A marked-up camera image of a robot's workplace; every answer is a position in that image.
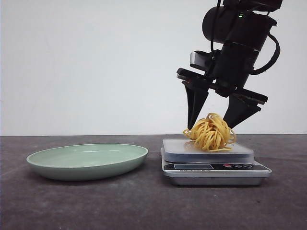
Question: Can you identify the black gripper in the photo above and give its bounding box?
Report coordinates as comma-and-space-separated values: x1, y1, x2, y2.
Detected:
177, 42, 268, 129

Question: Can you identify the yellow vermicelli noodle bundle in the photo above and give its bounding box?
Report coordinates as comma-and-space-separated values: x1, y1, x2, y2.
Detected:
183, 113, 236, 152

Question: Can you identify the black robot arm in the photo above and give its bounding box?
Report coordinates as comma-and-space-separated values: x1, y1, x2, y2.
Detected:
177, 0, 281, 128

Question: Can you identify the silver digital kitchen scale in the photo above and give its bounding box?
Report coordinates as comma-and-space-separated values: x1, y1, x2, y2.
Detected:
161, 138, 272, 185

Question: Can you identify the light green oval plate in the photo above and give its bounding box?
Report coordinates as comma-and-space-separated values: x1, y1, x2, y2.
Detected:
26, 143, 148, 181

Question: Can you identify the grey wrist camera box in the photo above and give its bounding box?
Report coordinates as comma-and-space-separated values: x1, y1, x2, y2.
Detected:
190, 49, 221, 71

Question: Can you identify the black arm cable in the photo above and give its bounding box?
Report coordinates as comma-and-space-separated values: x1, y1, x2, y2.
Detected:
251, 32, 281, 75

